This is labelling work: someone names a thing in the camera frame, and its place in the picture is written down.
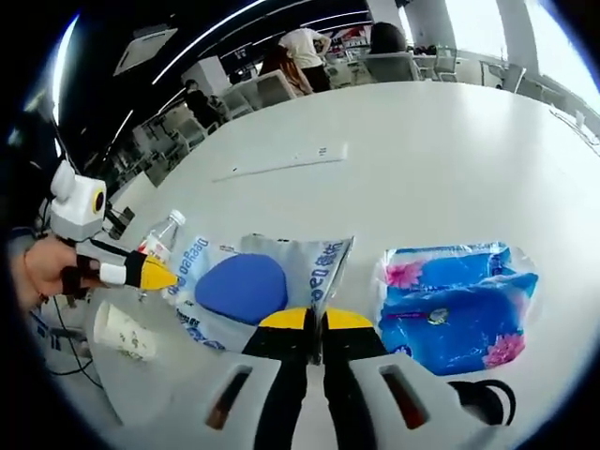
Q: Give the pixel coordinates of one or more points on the blue tissue pack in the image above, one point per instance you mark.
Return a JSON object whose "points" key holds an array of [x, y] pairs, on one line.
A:
{"points": [[450, 328]]}

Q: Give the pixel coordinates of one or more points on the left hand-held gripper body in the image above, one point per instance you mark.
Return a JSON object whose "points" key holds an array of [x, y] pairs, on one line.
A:
{"points": [[75, 206]]}

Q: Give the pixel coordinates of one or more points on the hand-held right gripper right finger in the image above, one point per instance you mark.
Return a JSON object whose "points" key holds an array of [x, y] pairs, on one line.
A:
{"points": [[356, 347]]}

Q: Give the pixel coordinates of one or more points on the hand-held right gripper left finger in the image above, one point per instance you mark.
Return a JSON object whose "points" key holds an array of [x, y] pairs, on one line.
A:
{"points": [[262, 347]]}

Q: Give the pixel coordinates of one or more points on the clear plastic water bottle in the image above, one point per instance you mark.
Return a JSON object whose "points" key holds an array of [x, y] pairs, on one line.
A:
{"points": [[164, 234]]}

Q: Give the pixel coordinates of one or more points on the brown jacket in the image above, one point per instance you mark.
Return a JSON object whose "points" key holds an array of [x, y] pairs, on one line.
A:
{"points": [[286, 70]]}

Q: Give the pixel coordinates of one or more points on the white printed paper cup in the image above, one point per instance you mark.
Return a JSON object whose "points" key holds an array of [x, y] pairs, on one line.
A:
{"points": [[122, 328]]}

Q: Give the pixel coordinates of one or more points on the grey office chair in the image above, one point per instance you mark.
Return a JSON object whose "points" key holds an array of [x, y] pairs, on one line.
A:
{"points": [[272, 89], [445, 58], [511, 77], [391, 65], [236, 100]]}

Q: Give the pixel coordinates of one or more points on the clear printed plastic bag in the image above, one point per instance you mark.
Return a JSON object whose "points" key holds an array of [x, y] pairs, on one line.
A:
{"points": [[309, 281]]}

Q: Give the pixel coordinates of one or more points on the ceiling air vent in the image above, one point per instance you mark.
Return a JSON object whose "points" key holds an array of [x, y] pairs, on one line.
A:
{"points": [[145, 44]]}

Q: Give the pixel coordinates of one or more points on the person's left hand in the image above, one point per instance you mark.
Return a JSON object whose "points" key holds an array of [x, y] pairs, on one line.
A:
{"points": [[49, 274]]}

